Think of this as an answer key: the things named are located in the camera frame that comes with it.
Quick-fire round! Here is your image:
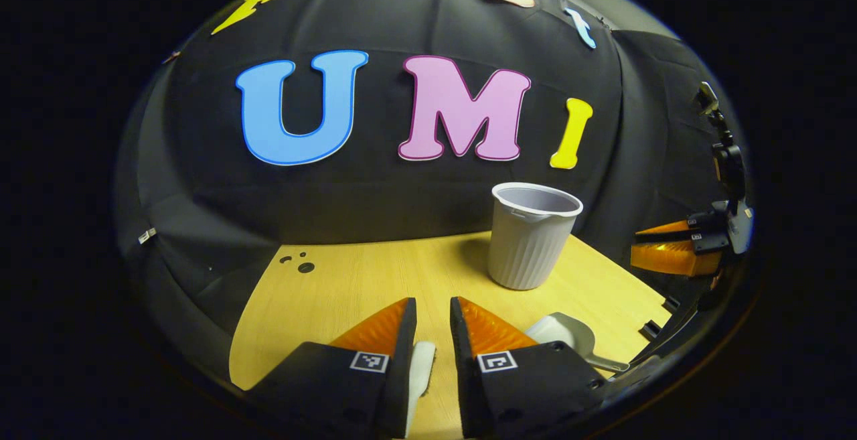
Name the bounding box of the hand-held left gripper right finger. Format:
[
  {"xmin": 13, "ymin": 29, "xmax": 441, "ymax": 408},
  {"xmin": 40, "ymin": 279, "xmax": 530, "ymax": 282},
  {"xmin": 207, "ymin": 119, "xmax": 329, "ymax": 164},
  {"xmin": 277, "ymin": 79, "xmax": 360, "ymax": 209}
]
[{"xmin": 450, "ymin": 296, "xmax": 607, "ymax": 439}]

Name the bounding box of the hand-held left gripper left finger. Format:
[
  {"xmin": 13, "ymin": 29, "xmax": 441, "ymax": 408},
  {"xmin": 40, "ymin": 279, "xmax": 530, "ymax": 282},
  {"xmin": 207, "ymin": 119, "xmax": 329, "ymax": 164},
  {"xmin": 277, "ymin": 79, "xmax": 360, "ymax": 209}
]
[{"xmin": 244, "ymin": 297, "xmax": 417, "ymax": 440}]

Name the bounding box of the small white broom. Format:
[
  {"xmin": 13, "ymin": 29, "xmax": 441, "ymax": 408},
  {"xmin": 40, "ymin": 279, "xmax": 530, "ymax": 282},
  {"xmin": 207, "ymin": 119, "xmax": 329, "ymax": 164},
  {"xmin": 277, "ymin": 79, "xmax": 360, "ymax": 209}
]
[{"xmin": 405, "ymin": 341, "xmax": 437, "ymax": 437}]

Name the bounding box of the white dustpan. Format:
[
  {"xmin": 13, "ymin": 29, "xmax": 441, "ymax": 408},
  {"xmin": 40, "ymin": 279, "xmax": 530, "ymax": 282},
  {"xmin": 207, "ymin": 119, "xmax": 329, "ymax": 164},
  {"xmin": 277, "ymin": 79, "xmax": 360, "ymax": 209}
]
[{"xmin": 524, "ymin": 313, "xmax": 630, "ymax": 374}]

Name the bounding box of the white ribbed garbage bin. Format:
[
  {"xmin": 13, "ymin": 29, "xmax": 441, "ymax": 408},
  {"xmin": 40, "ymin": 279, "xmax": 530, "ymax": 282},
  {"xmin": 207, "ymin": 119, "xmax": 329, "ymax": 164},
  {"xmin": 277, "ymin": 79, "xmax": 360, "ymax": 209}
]
[{"xmin": 487, "ymin": 182, "xmax": 583, "ymax": 291}]

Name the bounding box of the black backdrop cloth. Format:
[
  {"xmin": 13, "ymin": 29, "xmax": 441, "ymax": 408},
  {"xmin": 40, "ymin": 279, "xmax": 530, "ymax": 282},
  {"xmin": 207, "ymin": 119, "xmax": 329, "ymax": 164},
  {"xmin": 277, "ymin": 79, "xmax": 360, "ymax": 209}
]
[{"xmin": 114, "ymin": 0, "xmax": 744, "ymax": 387}]

